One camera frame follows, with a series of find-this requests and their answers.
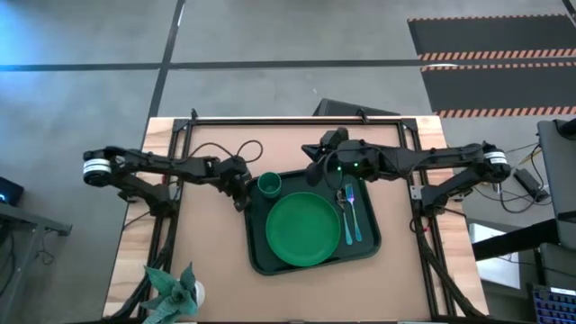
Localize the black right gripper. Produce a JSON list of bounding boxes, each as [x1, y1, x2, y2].
[[301, 141, 356, 186]]

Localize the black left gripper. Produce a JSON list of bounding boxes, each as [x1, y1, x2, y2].
[[211, 156, 254, 212]]

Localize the green plastic cup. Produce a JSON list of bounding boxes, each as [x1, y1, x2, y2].
[[256, 171, 284, 200]]

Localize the iridescent metal fork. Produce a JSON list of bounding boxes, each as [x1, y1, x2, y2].
[[344, 182, 364, 243]]

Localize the green plastic plate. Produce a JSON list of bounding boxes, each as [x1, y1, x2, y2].
[[265, 192, 342, 268]]

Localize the iridescent metal spoon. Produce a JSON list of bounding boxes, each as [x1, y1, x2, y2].
[[336, 188, 355, 247]]

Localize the dark green plastic tray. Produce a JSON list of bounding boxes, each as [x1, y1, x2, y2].
[[243, 168, 383, 276]]

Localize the white plant pot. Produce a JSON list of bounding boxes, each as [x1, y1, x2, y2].
[[192, 279, 207, 308]]

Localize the green leafy plant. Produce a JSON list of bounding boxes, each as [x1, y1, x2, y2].
[[142, 262, 200, 324]]

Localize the black floor mat orange stripes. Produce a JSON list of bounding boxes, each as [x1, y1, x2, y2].
[[420, 62, 576, 119], [407, 14, 576, 62]]

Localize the white box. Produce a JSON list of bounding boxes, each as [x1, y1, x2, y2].
[[468, 222, 523, 289]]

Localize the black power adapter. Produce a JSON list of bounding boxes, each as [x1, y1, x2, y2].
[[512, 168, 551, 203]]

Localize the grey desk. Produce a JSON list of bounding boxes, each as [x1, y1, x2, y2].
[[0, 202, 73, 316]]

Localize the black device with blue light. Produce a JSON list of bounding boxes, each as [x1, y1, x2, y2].
[[0, 175, 25, 207]]

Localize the grey equipment case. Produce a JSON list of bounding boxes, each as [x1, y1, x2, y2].
[[537, 119, 576, 251]]

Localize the backlit keyboard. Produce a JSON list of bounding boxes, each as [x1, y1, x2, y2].
[[530, 285, 576, 324]]

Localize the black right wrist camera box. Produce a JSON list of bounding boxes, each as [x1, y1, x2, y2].
[[319, 127, 350, 149]]

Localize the black aluminium table frame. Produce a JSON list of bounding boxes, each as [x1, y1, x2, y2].
[[114, 114, 490, 321]]

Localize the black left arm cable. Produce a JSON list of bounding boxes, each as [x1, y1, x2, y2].
[[187, 139, 265, 166]]

